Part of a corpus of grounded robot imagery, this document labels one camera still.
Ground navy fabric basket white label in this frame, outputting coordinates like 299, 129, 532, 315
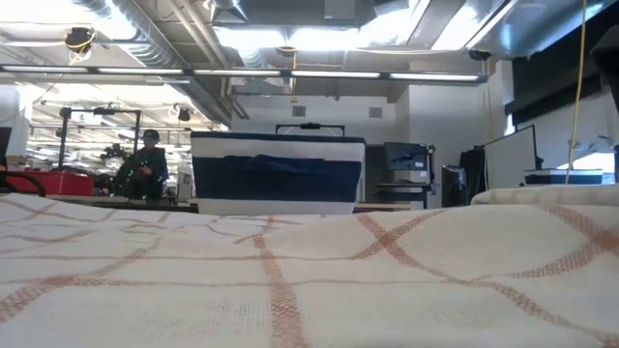
189, 121, 368, 217

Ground white towel red-brown checks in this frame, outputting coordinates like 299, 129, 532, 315
0, 191, 619, 348

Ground white towel grey checks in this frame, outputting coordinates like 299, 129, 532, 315
470, 183, 619, 207

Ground black desk stand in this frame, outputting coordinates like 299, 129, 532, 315
373, 181, 432, 211

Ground black desk device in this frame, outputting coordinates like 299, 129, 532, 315
383, 140, 438, 173

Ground long ceiling light strip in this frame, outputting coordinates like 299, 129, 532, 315
0, 63, 194, 76
192, 68, 487, 84

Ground round fixture yellow drop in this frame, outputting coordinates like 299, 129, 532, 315
275, 44, 300, 105

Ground dark grey cylinder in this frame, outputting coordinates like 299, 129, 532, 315
440, 163, 467, 210

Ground person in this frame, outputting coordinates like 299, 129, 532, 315
114, 128, 170, 202

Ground red plastic bin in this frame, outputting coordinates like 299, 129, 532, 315
4, 168, 96, 197

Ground navy white striped basket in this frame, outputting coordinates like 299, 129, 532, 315
522, 167, 606, 187

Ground black ceiling beam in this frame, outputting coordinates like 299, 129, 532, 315
504, 44, 619, 126

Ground dark screen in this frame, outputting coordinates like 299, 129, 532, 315
0, 126, 14, 168

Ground black metal table frame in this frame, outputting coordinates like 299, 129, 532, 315
43, 193, 200, 215

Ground round fixture yellow cable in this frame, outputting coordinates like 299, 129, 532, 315
64, 25, 96, 52

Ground black looped cable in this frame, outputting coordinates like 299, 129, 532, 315
0, 169, 48, 198

